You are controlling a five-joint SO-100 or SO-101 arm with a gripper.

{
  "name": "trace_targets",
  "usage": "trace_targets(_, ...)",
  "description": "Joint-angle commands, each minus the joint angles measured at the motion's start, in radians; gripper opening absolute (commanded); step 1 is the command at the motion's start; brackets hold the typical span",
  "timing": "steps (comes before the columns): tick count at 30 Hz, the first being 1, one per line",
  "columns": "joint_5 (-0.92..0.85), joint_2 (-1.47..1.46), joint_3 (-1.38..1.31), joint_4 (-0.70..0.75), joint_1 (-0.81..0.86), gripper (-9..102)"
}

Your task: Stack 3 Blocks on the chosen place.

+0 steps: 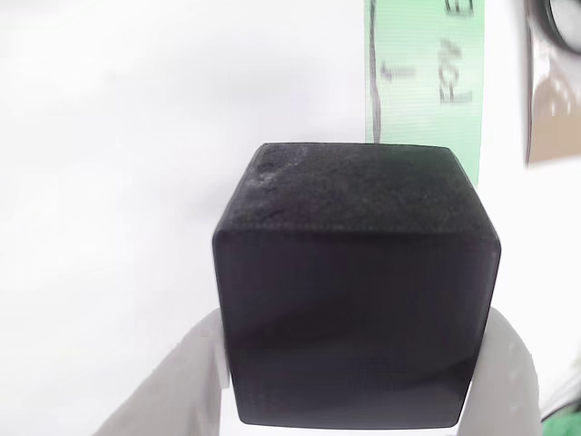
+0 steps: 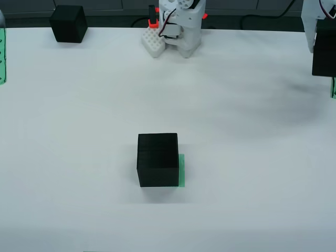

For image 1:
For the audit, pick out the black cube block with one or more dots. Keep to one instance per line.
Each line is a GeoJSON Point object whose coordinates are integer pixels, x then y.
{"type": "Point", "coordinates": [354, 295]}

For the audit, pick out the green tape strip with writing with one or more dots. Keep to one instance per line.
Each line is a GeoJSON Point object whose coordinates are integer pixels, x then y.
{"type": "Point", "coordinates": [422, 113]}

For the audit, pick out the black scissors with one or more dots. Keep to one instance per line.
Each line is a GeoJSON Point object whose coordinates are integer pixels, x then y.
{"type": "Point", "coordinates": [556, 22]}

